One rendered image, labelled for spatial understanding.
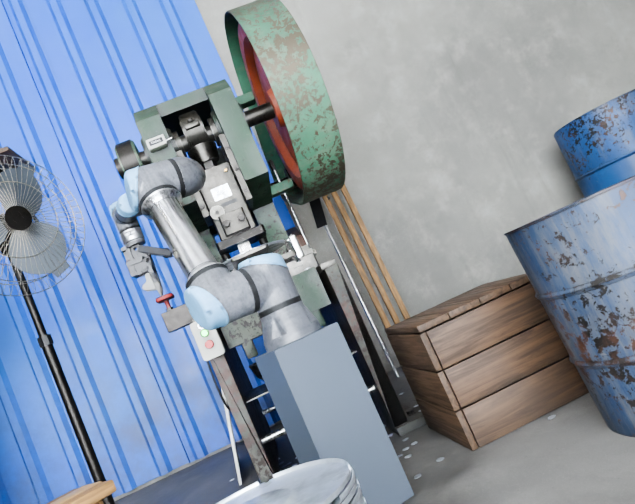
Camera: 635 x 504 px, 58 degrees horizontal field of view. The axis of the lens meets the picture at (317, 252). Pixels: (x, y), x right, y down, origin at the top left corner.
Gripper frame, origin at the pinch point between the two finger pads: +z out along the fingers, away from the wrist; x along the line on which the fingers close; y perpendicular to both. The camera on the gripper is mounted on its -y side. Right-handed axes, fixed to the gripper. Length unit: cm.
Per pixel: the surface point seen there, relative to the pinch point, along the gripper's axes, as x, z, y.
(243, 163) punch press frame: -10, -35, -45
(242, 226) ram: -11.5, -12.7, -35.2
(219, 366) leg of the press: 7.0, 31.6, -8.8
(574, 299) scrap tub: 94, 47, -86
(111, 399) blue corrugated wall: -135, 26, 65
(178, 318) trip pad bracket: 2.9, 11.0, -2.0
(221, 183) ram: -14.5, -32.1, -34.5
